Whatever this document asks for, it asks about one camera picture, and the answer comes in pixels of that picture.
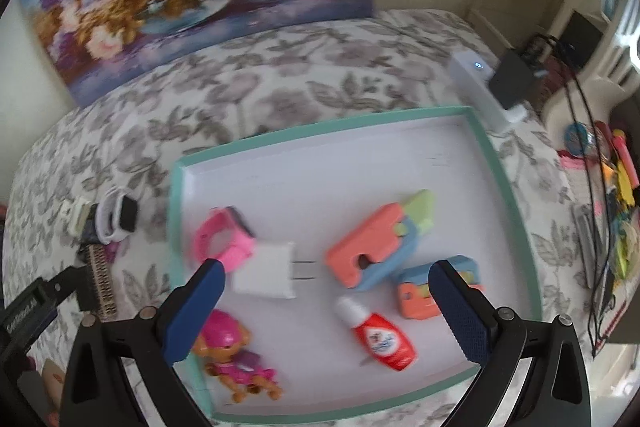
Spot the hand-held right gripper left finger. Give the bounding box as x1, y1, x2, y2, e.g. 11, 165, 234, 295
60, 258, 227, 427

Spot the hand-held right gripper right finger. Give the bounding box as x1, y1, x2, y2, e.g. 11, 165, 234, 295
428, 259, 593, 427

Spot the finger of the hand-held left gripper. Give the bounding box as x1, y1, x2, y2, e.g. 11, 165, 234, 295
42, 265, 87, 304

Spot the harmonica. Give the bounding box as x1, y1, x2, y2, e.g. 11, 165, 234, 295
87, 243, 119, 321

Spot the small orange blue toy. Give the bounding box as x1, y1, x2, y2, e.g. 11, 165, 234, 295
397, 255, 485, 322

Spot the pink puppy figure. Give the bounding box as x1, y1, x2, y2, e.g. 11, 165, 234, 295
192, 309, 283, 404

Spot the white plastic clip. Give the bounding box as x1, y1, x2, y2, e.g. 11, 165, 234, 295
60, 199, 94, 236

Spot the pink kids watch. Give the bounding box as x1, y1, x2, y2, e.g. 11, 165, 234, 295
194, 206, 257, 273

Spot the white charger plug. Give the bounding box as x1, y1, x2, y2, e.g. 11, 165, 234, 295
232, 241, 318, 301

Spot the red glue bottle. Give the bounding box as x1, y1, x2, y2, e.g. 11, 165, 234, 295
334, 296, 418, 373

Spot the white smartwatch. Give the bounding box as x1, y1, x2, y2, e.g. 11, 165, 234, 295
95, 187, 141, 244

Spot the shallow teal cardboard tray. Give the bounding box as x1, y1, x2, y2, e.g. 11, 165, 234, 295
167, 106, 543, 425

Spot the small dark object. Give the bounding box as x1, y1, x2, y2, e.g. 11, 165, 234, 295
81, 216, 102, 244

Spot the pile of colourful small toys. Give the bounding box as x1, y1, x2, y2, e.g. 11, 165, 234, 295
557, 119, 640, 288

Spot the white power strip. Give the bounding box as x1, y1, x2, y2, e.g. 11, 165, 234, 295
446, 51, 528, 135

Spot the black power adapter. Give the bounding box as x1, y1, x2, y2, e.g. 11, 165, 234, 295
487, 48, 543, 110

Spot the dark storage box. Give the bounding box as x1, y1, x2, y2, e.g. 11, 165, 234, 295
564, 11, 602, 68

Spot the black cable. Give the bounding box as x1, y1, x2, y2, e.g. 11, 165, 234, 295
530, 34, 618, 343
530, 34, 608, 348

